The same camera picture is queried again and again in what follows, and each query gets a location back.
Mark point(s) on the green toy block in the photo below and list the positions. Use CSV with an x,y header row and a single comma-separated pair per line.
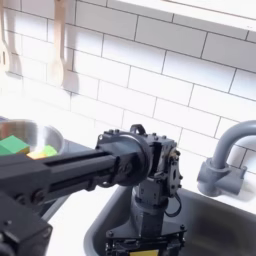
x,y
13,145

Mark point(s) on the dark grey sink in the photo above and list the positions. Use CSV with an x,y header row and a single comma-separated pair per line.
x,y
216,226

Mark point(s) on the wooden slotted spatula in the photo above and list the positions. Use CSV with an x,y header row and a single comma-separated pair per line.
x,y
3,56

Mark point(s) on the steel pot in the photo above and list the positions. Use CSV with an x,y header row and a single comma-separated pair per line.
x,y
40,133

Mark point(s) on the dark grey tap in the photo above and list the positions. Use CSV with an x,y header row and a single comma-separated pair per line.
x,y
216,176

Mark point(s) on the black stove top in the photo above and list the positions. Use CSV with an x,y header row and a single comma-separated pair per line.
x,y
76,146

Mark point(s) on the pale wooden shelf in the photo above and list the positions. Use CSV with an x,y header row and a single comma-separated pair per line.
x,y
200,15

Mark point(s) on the wooden spoon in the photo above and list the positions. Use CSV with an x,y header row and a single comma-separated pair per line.
x,y
57,66

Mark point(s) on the yellow toy block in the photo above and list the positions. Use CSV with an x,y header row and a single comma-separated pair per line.
x,y
144,253

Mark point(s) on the orange toy carrot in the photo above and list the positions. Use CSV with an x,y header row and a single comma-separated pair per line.
x,y
43,152

